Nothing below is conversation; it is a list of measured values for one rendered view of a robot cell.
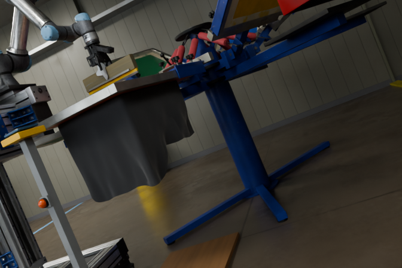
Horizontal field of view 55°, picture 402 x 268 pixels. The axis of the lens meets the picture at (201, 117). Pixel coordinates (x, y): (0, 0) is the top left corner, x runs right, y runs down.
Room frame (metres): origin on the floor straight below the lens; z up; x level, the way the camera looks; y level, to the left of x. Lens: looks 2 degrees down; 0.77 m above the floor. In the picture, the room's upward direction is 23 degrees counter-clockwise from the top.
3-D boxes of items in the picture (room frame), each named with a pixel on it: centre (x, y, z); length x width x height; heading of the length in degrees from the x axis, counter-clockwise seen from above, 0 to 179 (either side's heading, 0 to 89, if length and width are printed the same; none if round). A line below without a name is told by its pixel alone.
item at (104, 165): (1.79, 0.47, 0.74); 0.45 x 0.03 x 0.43; 60
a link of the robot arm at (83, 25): (2.01, 0.37, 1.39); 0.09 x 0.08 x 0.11; 63
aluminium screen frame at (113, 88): (2.04, 0.33, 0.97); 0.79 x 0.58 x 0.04; 150
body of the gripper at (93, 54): (2.02, 0.38, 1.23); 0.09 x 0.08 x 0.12; 60
